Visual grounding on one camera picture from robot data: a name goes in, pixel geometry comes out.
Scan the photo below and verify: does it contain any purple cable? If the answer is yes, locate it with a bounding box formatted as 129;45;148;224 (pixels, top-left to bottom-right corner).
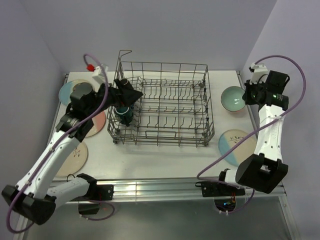
5;53;116;233
196;54;307;213

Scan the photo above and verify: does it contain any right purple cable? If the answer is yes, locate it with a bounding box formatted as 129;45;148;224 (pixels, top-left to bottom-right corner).
196;54;307;213

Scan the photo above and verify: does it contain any blue and cream plate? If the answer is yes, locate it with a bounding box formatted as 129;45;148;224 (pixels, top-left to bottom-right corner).
58;79;90;106

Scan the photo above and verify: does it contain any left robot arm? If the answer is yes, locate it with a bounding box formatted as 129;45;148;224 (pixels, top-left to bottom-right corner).
1;79;143;225

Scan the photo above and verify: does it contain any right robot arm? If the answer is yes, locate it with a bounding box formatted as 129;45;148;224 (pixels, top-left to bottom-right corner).
216;70;290;195

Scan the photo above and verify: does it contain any pink and cream plate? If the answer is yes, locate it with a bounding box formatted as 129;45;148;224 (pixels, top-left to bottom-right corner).
85;111;107;138

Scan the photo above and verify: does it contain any blue cream plate right side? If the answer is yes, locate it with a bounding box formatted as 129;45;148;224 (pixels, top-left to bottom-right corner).
218;128;258;167

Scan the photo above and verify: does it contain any dark green mug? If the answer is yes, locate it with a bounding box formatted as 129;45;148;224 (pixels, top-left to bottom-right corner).
115;106;133;127

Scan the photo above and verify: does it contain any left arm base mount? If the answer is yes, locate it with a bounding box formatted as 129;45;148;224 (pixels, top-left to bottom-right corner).
78;184;114;215

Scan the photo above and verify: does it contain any light green bowl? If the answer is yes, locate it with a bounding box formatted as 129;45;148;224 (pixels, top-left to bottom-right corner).
220;86;246;113

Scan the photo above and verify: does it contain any aluminium rail frame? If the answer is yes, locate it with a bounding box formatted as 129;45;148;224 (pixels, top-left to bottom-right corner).
12;71;296;240

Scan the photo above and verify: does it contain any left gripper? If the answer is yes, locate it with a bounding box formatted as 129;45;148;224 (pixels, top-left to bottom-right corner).
86;78;143;118

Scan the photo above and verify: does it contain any grey wire dish rack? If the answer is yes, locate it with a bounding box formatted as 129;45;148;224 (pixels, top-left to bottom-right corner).
106;50;215;147

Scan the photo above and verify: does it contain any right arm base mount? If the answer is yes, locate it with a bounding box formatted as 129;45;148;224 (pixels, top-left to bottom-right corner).
195;181;246;214

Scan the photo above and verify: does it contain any pink cream plate near edge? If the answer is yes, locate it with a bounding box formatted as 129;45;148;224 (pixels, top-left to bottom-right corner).
56;142;88;177

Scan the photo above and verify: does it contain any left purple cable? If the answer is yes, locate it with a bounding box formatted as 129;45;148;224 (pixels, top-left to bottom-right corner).
5;53;116;233

